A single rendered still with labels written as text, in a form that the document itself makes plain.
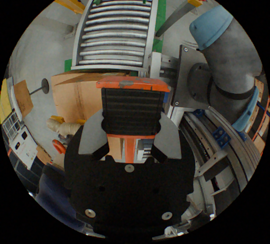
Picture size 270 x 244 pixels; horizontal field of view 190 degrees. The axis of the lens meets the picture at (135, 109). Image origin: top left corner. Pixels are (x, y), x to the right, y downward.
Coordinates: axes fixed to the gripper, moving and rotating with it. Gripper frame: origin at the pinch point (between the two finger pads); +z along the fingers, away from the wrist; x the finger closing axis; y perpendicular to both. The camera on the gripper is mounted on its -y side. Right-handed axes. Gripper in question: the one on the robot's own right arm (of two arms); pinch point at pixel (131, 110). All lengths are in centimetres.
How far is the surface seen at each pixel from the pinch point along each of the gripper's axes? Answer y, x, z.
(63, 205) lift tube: 21.7, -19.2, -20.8
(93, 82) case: 0.7, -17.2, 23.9
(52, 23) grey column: -87, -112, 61
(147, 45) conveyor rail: -24, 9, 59
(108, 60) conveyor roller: -11, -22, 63
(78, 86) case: 1.9, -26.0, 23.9
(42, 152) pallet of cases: 415, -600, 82
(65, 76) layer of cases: -1, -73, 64
